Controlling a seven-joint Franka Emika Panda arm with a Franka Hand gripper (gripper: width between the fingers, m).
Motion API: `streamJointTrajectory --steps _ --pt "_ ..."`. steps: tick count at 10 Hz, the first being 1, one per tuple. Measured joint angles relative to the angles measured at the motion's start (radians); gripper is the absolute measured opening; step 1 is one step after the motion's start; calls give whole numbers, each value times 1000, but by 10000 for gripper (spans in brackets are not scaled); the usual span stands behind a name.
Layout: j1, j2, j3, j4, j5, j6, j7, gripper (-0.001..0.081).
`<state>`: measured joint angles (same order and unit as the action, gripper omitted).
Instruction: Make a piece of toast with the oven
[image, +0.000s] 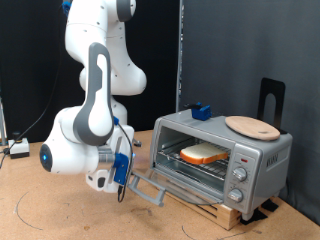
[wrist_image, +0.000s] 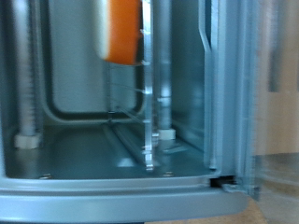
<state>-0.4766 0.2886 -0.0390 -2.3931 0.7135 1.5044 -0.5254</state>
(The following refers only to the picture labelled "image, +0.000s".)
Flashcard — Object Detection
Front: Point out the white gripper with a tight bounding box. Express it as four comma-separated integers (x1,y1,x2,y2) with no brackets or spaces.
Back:
85,124,143,195

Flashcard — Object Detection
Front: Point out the glass oven door with handle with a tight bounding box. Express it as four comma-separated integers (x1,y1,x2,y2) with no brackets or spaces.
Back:
127,167,224,208

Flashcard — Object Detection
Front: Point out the white bread slice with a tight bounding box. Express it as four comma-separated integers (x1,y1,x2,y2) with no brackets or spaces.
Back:
179,141,230,166

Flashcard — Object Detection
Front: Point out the small blue object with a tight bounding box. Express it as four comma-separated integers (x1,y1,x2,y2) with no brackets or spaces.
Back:
183,101,228,122

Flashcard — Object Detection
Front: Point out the silver oven knob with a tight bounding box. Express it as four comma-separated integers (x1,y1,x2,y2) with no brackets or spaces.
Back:
232,166,249,183
227,188,245,205

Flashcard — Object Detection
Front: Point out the silver toaster oven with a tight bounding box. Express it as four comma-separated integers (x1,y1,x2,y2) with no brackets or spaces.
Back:
148,108,294,222

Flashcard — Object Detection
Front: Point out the wooden slatted crate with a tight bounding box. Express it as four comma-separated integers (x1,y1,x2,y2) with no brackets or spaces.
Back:
163,190,243,232

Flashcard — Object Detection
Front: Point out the emergency stop button box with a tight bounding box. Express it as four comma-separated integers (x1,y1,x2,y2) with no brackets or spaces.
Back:
7,131,31,160

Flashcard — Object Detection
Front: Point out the vertical metal pole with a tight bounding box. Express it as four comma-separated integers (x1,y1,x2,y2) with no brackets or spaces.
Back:
175,0,185,113

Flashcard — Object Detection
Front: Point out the round wooden cutting board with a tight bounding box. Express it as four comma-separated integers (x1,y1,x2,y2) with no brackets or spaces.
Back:
224,115,282,142

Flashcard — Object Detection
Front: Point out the black foam pad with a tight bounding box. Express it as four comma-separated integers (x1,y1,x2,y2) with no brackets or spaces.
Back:
239,208,268,226
261,197,280,213

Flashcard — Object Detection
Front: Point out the black metal bookend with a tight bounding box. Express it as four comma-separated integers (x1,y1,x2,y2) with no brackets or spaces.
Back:
257,77,289,135

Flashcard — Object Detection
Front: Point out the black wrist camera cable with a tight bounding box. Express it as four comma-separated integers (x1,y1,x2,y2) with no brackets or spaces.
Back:
116,121,135,204

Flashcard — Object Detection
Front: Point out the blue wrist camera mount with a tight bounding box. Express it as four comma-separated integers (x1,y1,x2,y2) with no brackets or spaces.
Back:
112,115,131,186

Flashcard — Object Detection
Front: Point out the wire oven rack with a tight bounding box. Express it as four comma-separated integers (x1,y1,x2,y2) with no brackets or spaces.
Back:
156,137,232,182

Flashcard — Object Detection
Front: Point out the long black hanging cable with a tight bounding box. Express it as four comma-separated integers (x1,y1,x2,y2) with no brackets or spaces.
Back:
0,49,64,168

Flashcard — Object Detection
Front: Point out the metal frame post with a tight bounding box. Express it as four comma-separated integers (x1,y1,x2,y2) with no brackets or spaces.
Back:
0,96,8,148

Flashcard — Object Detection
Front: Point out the blue cable clip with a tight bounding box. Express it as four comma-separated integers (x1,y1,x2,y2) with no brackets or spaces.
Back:
62,0,73,15

